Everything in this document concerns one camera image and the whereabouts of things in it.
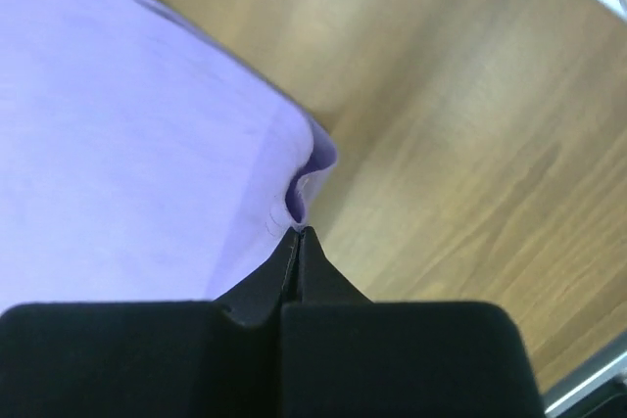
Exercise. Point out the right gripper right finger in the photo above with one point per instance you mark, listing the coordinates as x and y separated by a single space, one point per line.
342 355

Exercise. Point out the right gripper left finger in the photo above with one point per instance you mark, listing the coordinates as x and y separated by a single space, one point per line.
150 359

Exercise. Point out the lavender t shirt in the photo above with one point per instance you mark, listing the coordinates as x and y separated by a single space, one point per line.
140 161

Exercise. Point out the aluminium frame rail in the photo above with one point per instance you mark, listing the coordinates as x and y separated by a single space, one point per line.
596 388

